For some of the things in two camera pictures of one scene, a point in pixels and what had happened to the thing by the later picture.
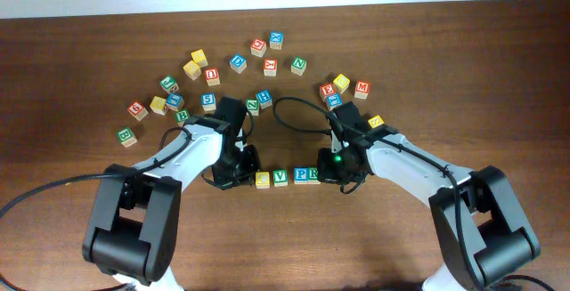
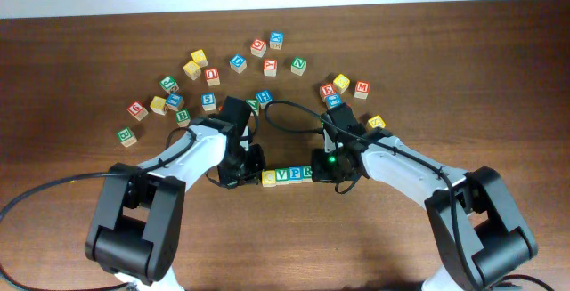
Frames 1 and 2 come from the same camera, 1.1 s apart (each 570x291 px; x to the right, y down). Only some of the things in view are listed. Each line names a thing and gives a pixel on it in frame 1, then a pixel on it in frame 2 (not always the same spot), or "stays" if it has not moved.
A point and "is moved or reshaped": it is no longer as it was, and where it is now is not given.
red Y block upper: [270, 67] stays
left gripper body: [238, 175] stays
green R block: [313, 175] is moved or reshaped
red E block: [326, 90] stays
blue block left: [175, 101] stays
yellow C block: [262, 180] is moved or reshaped
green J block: [169, 84] stays
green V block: [280, 177] stays
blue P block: [301, 175] is moved or reshaped
